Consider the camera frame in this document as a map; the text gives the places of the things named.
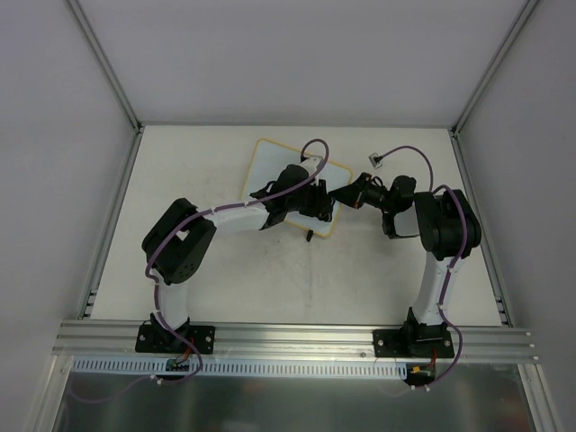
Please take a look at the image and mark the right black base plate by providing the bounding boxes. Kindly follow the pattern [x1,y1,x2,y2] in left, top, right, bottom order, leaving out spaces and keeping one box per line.
[373,328,455,359]

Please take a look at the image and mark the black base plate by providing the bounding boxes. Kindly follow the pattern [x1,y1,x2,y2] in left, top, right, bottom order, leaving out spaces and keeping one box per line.
[134,321,215,355]
[373,328,455,359]

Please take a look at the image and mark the yellow framed whiteboard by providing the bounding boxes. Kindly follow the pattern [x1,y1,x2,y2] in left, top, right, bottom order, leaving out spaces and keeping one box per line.
[240,139,353,238]

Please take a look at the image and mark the aluminium front rail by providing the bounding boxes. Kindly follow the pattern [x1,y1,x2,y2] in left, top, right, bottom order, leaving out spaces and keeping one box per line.
[51,319,541,365]

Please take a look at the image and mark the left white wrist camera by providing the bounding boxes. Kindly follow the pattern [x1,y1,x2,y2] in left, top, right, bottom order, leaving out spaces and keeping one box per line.
[299,156,323,175]

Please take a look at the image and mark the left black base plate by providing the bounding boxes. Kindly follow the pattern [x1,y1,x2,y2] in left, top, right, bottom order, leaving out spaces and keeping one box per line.
[134,321,215,355]

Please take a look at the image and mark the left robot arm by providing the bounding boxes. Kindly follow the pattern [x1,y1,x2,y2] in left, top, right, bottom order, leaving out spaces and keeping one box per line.
[135,164,335,355]

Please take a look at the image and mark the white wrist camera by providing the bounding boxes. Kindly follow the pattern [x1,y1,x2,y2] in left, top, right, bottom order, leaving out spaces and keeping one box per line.
[299,156,323,175]
[368,153,384,170]

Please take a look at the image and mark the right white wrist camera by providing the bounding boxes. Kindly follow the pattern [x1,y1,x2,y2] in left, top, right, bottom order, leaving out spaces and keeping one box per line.
[368,153,384,170]

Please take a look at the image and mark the white slotted cable duct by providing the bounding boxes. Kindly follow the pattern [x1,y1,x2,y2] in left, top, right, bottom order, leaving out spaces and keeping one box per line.
[71,356,408,381]

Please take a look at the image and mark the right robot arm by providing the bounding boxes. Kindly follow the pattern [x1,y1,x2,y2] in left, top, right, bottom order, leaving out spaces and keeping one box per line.
[329,173,482,358]

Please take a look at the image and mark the left aluminium frame post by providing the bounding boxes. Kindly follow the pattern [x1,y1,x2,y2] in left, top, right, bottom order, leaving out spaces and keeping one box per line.
[64,0,142,132]

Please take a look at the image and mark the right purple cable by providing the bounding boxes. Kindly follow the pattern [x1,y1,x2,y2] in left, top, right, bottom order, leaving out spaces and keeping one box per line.
[375,144,464,392]

